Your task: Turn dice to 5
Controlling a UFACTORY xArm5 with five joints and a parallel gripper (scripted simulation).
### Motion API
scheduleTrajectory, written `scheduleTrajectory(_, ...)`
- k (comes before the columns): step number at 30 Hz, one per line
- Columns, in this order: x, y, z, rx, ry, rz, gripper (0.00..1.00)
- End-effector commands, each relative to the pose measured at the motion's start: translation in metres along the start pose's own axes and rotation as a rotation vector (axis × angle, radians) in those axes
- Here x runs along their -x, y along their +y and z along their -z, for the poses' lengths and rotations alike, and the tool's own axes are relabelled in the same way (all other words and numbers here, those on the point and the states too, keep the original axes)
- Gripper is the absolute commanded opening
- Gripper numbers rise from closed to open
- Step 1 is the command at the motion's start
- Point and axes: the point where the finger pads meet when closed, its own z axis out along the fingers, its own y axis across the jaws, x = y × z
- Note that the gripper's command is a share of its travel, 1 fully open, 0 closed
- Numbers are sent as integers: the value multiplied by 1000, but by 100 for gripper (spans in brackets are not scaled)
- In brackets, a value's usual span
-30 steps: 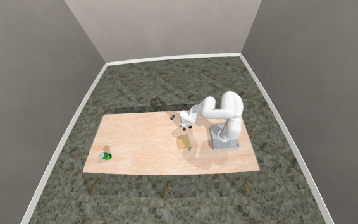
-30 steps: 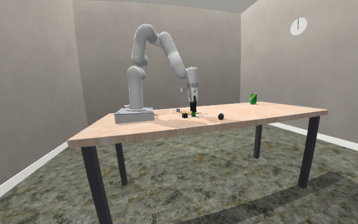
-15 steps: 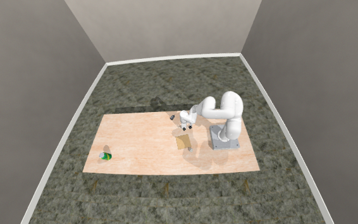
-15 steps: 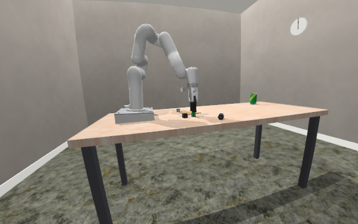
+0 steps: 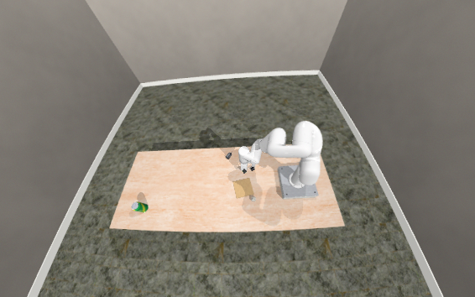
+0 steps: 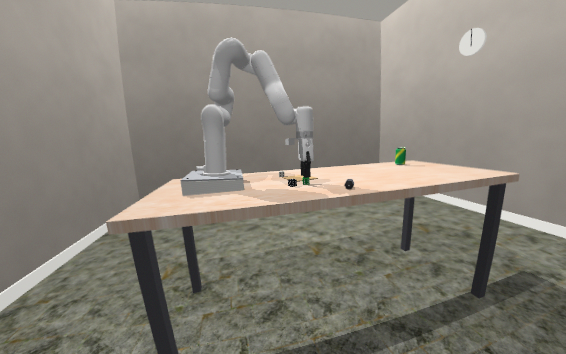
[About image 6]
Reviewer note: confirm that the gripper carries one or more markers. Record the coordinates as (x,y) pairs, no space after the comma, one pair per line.
(307,153)

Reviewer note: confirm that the tan square mat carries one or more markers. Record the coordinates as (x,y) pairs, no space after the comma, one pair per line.
(298,177)

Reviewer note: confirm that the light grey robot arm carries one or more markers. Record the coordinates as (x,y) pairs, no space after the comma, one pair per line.
(226,52)

